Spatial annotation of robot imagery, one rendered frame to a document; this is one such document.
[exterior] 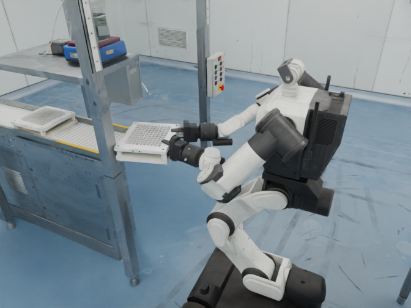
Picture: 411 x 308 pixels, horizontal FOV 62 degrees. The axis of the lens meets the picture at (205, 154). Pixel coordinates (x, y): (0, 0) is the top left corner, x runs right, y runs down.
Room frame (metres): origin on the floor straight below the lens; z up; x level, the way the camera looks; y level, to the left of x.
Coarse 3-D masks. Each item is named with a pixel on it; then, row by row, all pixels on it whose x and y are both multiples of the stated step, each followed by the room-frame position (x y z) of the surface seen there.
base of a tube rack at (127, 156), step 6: (120, 156) 1.31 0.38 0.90; (126, 156) 1.31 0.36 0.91; (132, 156) 1.31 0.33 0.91; (138, 156) 1.30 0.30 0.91; (144, 156) 1.30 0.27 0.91; (150, 156) 1.30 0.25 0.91; (156, 156) 1.30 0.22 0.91; (168, 156) 1.29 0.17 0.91; (144, 162) 1.29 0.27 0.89; (150, 162) 1.28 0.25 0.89; (156, 162) 1.28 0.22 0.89; (162, 162) 1.27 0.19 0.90
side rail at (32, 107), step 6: (0, 102) 2.16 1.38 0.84; (6, 102) 2.13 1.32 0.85; (12, 102) 2.10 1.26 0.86; (18, 102) 2.08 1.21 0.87; (24, 108) 2.05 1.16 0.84; (30, 108) 2.02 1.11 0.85; (36, 108) 1.99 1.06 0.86; (78, 120) 1.83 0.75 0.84; (84, 120) 1.81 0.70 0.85; (90, 120) 1.79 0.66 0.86; (114, 126) 1.71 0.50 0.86
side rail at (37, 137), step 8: (0, 128) 1.74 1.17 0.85; (8, 128) 1.71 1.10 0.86; (16, 128) 1.70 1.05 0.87; (24, 136) 1.65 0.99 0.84; (32, 136) 1.62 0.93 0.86; (40, 136) 1.60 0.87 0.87; (56, 144) 1.54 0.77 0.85; (64, 144) 1.51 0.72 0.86; (80, 152) 1.46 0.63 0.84; (88, 152) 1.44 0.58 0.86
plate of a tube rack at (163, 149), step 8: (128, 128) 1.48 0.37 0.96; (128, 136) 1.41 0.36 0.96; (168, 136) 1.39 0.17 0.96; (120, 144) 1.34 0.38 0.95; (128, 144) 1.34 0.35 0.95; (160, 144) 1.32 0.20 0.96; (136, 152) 1.29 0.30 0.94; (144, 152) 1.28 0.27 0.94; (152, 152) 1.28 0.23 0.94; (160, 152) 1.27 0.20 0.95
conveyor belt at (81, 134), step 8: (0, 104) 2.14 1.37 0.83; (0, 112) 2.01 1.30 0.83; (8, 112) 2.00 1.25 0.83; (16, 112) 2.00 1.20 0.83; (24, 112) 2.00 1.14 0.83; (0, 120) 1.89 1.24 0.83; (8, 120) 1.88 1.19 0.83; (72, 128) 1.75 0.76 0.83; (80, 128) 1.75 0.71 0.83; (88, 128) 1.75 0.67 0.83; (56, 136) 1.66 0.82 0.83; (64, 136) 1.66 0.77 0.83; (72, 136) 1.66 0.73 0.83; (80, 136) 1.65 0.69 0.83; (88, 136) 1.65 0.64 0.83; (120, 136) 1.64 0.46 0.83; (80, 144) 1.56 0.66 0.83; (88, 144) 1.56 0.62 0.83; (96, 144) 1.56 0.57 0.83
